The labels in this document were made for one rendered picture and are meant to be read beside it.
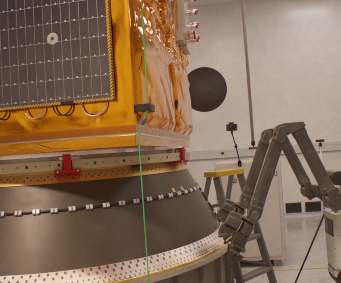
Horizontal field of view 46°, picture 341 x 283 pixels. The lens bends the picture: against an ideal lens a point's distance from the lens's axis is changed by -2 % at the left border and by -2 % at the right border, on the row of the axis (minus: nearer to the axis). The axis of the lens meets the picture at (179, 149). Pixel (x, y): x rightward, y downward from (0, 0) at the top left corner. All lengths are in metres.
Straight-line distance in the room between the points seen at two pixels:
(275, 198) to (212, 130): 4.29
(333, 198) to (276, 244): 4.24
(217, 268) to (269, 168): 0.78
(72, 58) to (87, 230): 0.77
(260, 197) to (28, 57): 1.16
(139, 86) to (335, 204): 0.97
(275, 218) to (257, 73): 4.86
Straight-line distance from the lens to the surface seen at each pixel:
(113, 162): 2.05
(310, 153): 1.85
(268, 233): 6.02
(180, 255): 2.08
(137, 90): 1.75
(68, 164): 1.99
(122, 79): 1.73
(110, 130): 1.73
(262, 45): 10.21
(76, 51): 1.78
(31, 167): 2.01
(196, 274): 2.18
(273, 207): 5.96
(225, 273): 2.55
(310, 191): 2.29
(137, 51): 1.78
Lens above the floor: 1.71
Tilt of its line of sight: level
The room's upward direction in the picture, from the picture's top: 4 degrees counter-clockwise
